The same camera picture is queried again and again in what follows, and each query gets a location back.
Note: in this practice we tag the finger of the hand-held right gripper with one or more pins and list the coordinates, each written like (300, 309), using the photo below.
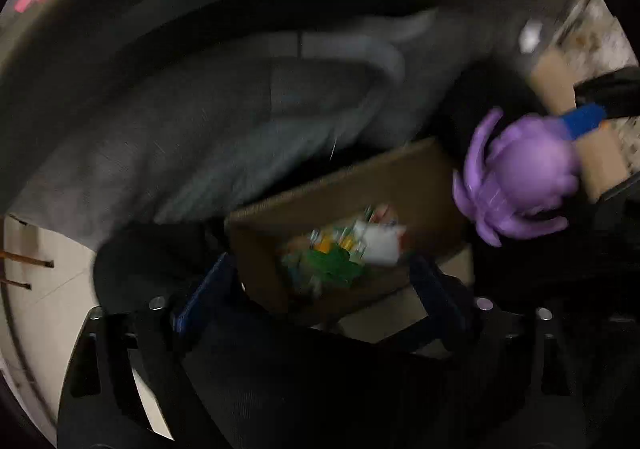
(617, 189)
(585, 121)

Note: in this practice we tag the person's grey clothing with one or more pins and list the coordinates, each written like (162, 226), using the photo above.
(200, 129)

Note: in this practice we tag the green flower toy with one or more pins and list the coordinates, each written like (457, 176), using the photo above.
(332, 264)

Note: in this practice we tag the purple octopus toy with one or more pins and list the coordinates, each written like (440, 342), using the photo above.
(525, 174)

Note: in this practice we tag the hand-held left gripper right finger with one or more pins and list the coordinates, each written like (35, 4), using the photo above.
(440, 296)

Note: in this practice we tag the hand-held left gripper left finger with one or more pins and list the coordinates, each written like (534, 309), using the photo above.
(200, 296)

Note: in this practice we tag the floral sofa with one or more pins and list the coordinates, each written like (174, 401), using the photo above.
(600, 31)

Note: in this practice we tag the cardboard box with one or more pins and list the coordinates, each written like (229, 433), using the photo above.
(597, 154)
(350, 189)

